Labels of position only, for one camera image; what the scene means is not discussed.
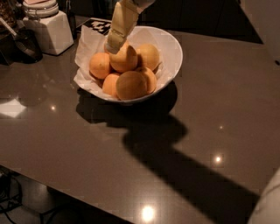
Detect black white marker card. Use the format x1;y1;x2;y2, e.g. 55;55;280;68
76;17;111;35

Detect black floor cables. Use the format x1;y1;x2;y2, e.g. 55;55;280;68
0;169;25;224

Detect white square jar base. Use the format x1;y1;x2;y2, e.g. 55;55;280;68
23;11;74;55

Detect white paper liner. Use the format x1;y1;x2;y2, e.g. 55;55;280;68
73;24;175;102

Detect front large orange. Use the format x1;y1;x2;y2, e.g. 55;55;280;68
115;71;147;100

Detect white ceramic bowl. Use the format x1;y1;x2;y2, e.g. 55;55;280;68
76;25;184;104

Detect glass jar with lid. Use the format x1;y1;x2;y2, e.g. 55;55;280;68
23;0;59;18

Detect black round object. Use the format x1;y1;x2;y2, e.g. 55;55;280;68
12;29;43;64

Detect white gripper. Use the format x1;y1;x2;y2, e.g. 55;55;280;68
105;0;156;54

